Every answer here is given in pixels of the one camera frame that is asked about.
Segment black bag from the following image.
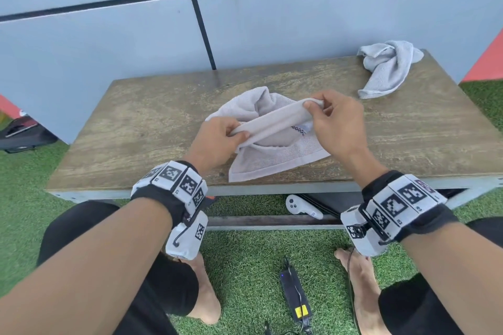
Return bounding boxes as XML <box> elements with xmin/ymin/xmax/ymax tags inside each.
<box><xmin>0</xmin><ymin>115</ymin><xmax>60</xmax><ymax>154</ymax></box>

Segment person's foot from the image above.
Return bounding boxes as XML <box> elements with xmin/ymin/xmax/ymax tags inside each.
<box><xmin>167</xmin><ymin>252</ymin><xmax>222</xmax><ymax>326</ymax></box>
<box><xmin>333</xmin><ymin>248</ymin><xmax>390</xmax><ymax>335</ymax></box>

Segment person's right hand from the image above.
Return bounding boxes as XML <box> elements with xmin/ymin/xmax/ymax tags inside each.
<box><xmin>303</xmin><ymin>89</ymin><xmax>388</xmax><ymax>186</ymax></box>

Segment crumpled plain grey towel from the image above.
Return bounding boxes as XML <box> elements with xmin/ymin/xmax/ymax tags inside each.
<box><xmin>356</xmin><ymin>40</ymin><xmax>425</xmax><ymax>100</ymax></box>

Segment white handheld controller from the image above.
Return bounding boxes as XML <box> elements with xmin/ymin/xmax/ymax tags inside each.
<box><xmin>285</xmin><ymin>194</ymin><xmax>324</xmax><ymax>221</ymax></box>

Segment person's left foot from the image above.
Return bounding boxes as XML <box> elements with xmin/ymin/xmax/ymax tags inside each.
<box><xmin>167</xmin><ymin>252</ymin><xmax>222</xmax><ymax>326</ymax></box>

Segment person's left hand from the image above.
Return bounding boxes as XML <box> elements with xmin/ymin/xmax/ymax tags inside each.
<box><xmin>183</xmin><ymin>116</ymin><xmax>251</xmax><ymax>175</ymax></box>

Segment wooden table with metal frame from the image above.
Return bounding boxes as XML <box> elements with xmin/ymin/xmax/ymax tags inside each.
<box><xmin>45</xmin><ymin>50</ymin><xmax>503</xmax><ymax>232</ymax></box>

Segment person's right forearm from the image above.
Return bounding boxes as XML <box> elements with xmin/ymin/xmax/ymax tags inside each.
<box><xmin>401</xmin><ymin>224</ymin><xmax>503</xmax><ymax>335</ymax></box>

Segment person's left forearm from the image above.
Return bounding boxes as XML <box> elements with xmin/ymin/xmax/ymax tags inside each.
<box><xmin>0</xmin><ymin>197</ymin><xmax>174</xmax><ymax>335</ymax></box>

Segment grey towel with stitched stripe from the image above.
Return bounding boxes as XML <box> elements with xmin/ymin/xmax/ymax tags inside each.
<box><xmin>205</xmin><ymin>86</ymin><xmax>332</xmax><ymax>183</ymax></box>

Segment wrist marker tracker band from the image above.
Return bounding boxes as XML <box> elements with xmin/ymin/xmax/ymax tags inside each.
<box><xmin>340</xmin><ymin>170</ymin><xmax>459</xmax><ymax>258</ymax></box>
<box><xmin>130</xmin><ymin>160</ymin><xmax>209</xmax><ymax>261</ymax></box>

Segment black power bank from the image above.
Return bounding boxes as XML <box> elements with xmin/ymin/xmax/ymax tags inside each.
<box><xmin>279</xmin><ymin>258</ymin><xmax>314</xmax><ymax>324</ymax></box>

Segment person's right foot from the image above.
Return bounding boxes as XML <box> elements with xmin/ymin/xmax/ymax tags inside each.
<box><xmin>333</xmin><ymin>248</ymin><xmax>390</xmax><ymax>335</ymax></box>

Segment right wrist marker tracker band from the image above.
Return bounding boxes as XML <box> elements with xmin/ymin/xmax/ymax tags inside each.
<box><xmin>340</xmin><ymin>170</ymin><xmax>459</xmax><ymax>258</ymax></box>

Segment left wrist marker tracker band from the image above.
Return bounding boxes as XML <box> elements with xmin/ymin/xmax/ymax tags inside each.
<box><xmin>130</xmin><ymin>160</ymin><xmax>209</xmax><ymax>261</ymax></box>

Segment black cable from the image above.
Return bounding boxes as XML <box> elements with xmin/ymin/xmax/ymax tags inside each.
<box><xmin>347</xmin><ymin>248</ymin><xmax>361</xmax><ymax>335</ymax></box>

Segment person's black shorts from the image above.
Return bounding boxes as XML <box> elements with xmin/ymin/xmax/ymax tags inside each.
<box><xmin>37</xmin><ymin>201</ymin><xmax>503</xmax><ymax>335</ymax></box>

